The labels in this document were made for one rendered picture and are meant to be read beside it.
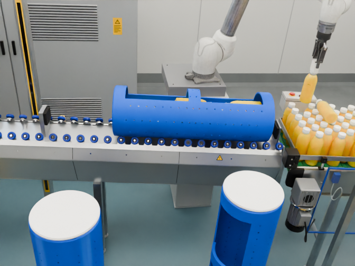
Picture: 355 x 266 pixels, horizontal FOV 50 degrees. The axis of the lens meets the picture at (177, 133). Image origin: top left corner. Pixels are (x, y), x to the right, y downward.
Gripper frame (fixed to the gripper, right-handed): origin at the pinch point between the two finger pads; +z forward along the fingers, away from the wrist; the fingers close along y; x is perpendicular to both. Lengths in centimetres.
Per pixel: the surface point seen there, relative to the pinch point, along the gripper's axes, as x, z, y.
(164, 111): -85, 20, 25
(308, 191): -6, 51, 49
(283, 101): -7.6, 30.2, -14.0
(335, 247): 20, 92, 51
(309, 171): -2, 48, 36
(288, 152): -16, 36, 34
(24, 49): -168, 6, -17
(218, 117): -55, 22, 26
